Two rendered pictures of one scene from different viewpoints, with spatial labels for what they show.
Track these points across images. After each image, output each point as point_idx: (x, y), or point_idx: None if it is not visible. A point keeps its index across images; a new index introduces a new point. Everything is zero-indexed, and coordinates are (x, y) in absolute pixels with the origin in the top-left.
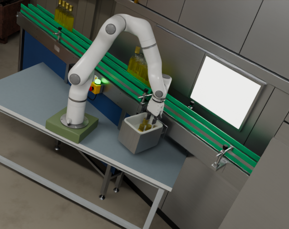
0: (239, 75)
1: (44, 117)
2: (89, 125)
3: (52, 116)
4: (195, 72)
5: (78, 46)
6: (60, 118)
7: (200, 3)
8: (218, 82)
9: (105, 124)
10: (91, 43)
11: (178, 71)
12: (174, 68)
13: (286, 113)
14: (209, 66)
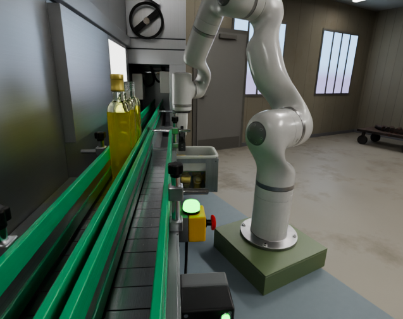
0: (119, 47)
1: (326, 293)
2: (243, 219)
3: (312, 252)
4: (109, 73)
5: (164, 256)
6: (297, 240)
7: None
8: (117, 68)
9: (192, 246)
10: (281, 53)
11: (102, 88)
12: (99, 87)
13: (185, 44)
14: (111, 52)
